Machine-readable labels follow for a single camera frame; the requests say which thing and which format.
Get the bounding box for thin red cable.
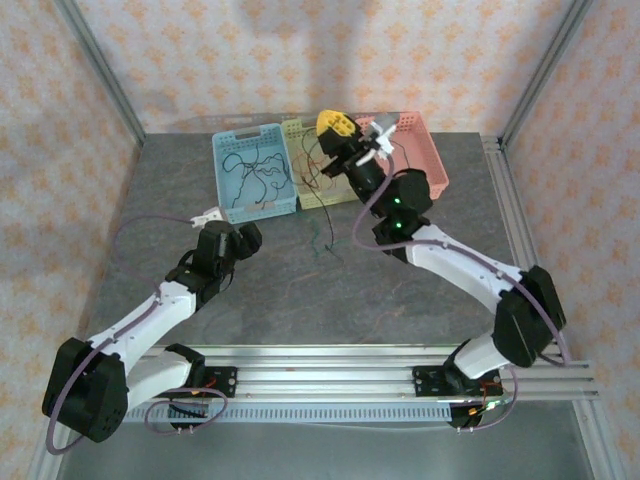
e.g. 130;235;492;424
299;144;351;194

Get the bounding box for thin green cable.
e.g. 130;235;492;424
306;217;324;259

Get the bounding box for green perforated plastic basket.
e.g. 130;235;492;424
281;114;371;211

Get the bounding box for blue perforated plastic basket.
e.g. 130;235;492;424
212;123;299;223

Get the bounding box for pink perforated plastic basket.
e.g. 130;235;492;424
353;110;450;207

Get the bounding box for aluminium side rails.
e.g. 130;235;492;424
480;133;571;361

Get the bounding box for aluminium mounting rails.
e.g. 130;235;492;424
124;342;601;404

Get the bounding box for black clamp block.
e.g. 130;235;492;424
446;403;484;435

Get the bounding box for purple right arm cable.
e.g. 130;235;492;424
352;149;574;434

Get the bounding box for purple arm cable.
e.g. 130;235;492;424
46;213;227;456
352;149;574;434

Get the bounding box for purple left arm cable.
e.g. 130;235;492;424
46;213;227;456

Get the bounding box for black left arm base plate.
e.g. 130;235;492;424
148;367;238;400

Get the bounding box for grey slotted cable duct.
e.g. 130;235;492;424
122;402;454;424

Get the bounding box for aluminium frame post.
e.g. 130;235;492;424
498;0;596;147
57;0;147;147

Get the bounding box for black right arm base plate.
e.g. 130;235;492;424
412;365;503;399

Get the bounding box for aluminium frame leg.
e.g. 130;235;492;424
29;439;71;480
572;399;629;480

